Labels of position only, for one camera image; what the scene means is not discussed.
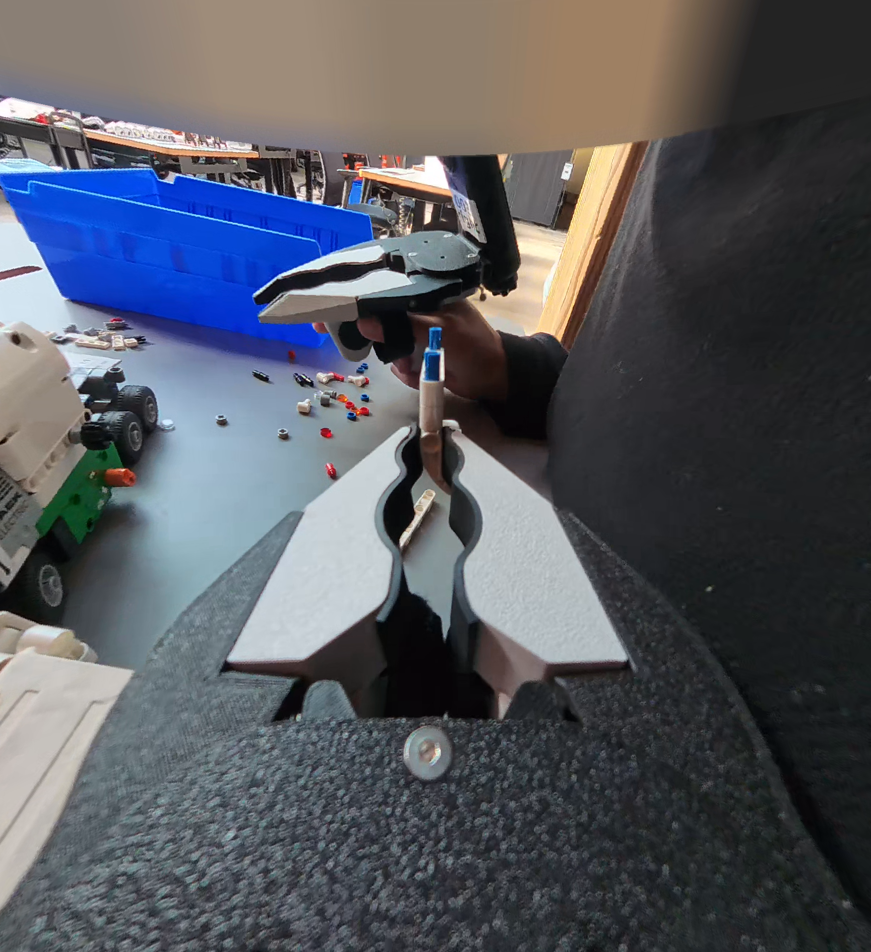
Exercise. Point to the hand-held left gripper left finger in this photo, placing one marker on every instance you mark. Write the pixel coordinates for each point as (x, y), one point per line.
(316, 580)

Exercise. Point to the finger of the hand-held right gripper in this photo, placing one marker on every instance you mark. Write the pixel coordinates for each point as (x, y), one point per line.
(316, 305)
(346, 260)

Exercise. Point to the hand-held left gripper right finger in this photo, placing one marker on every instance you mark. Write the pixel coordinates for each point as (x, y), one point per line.
(532, 595)

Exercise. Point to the white lego beam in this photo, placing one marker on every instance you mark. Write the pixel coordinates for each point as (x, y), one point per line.
(417, 520)

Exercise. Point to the white lego connector blue pin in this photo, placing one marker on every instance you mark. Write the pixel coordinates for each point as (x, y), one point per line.
(431, 409)

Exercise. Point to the person's right forearm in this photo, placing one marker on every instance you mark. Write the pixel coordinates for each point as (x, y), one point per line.
(532, 379)

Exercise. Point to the scattered small lego pieces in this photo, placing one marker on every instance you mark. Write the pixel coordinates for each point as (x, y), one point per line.
(331, 398)

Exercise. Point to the pile of tan lego plates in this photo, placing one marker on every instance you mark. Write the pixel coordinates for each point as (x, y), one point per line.
(104, 340)

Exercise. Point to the white green lego truck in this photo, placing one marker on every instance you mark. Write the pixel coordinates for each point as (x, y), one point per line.
(19, 416)

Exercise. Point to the white lego truck container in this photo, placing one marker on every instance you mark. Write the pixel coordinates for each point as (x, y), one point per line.
(26, 744)

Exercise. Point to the person's right hand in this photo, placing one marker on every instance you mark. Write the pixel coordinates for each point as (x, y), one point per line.
(473, 349)

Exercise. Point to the black office chair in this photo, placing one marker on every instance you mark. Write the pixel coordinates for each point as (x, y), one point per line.
(376, 216)

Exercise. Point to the wooden office desk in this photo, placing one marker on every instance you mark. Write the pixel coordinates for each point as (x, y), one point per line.
(406, 178)

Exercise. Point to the blue plastic storage bin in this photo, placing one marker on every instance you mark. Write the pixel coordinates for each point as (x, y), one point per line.
(182, 245)

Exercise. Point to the long wooden workbench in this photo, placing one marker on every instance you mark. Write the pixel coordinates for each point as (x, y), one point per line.
(145, 141)

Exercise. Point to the person's black sweater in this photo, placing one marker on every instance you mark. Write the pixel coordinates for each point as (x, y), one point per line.
(740, 446)

